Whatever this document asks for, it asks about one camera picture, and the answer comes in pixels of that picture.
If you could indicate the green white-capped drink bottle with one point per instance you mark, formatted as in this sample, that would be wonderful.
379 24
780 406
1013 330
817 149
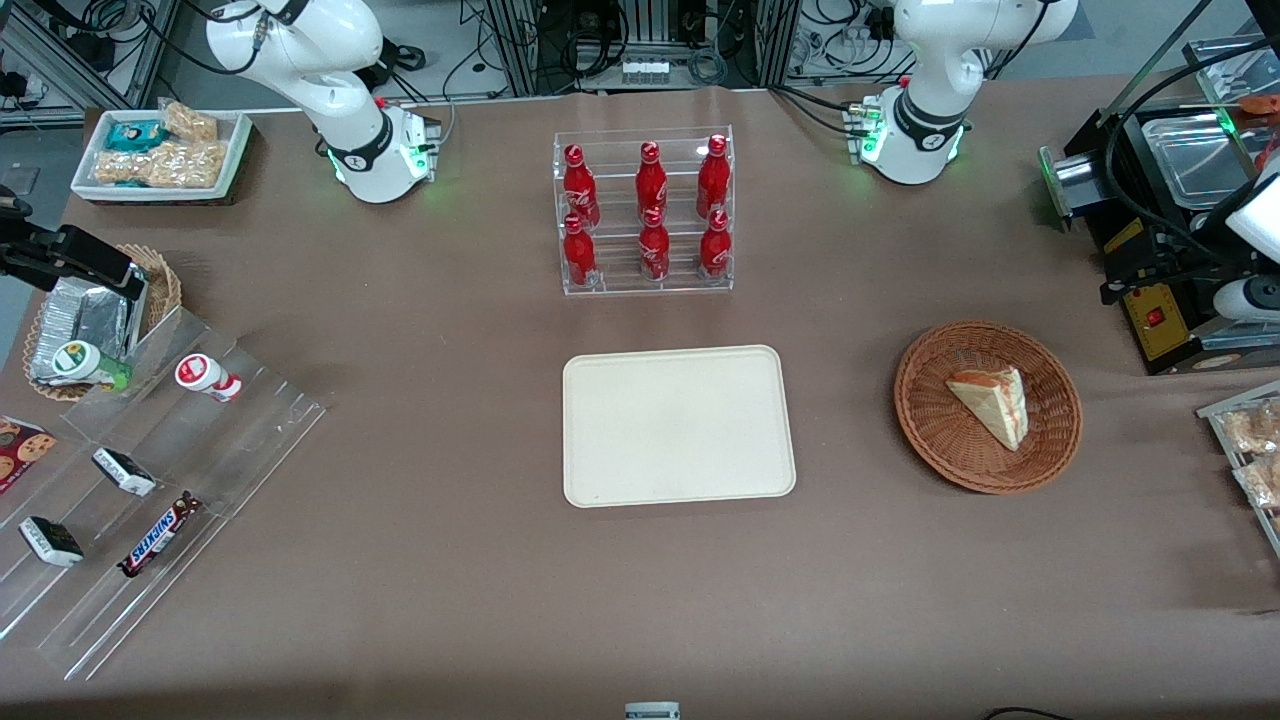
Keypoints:
78 362

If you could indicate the small white grey device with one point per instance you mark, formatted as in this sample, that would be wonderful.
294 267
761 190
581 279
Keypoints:
652 711

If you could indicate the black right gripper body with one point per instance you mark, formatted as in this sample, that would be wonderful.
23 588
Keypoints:
22 256

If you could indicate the black sandwich press machine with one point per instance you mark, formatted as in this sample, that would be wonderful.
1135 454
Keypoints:
1165 330

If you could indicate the clear wrapped pastry pack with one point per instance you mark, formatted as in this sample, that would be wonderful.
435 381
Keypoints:
1262 483
1255 428

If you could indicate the white power strip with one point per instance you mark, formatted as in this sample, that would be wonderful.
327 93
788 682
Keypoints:
644 72

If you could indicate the teal snack packet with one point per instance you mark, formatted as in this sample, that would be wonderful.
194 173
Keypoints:
135 135

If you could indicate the light tan wicker basket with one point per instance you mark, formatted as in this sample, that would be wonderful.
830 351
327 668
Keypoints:
165 285

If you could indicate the clear acrylic bottle rack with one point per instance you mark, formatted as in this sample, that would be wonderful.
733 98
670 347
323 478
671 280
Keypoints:
610 285

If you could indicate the red cookie box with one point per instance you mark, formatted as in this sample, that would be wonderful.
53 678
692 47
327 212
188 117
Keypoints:
20 450

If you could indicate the triangle sandwich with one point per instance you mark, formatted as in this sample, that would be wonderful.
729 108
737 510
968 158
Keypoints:
995 405

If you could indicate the red white yogurt bottle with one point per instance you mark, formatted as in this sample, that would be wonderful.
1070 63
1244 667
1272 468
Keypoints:
203 375

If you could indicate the aluminium frame shelf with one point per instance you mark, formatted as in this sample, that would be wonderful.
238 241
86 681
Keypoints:
60 60

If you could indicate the red cola bottle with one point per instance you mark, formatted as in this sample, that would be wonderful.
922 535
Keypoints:
713 178
654 250
715 248
651 182
579 190
578 255

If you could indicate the white rectangular snack bin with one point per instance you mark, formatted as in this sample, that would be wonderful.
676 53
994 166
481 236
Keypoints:
235 150

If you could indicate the black white chocolate box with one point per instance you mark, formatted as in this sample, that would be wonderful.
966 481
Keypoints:
124 472
50 541

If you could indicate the large rice cracker pack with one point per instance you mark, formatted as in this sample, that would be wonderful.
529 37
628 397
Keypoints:
165 165

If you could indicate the small rice cracker pack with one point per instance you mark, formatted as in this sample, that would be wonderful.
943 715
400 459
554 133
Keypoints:
190 122

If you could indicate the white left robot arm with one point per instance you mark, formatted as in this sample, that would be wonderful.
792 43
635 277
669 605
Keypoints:
930 100

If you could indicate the Snickers chocolate bar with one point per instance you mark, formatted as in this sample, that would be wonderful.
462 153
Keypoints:
158 535

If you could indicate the cream plastic tray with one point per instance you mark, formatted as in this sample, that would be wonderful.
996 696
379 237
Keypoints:
680 425

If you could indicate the clear acrylic stepped display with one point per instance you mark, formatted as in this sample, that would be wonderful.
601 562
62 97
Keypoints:
220 450

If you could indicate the brown round wicker basket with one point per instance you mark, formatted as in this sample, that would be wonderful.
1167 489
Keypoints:
940 430

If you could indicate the aluminium frame equipment rack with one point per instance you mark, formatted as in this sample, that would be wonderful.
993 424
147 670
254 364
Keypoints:
520 45

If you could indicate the grey tray with snacks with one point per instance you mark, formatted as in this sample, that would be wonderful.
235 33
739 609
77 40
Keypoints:
1215 415

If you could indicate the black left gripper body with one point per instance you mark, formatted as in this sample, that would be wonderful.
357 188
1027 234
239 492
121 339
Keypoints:
1186 262

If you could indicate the silver metal pan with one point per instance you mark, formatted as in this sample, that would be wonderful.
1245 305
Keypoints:
1225 62

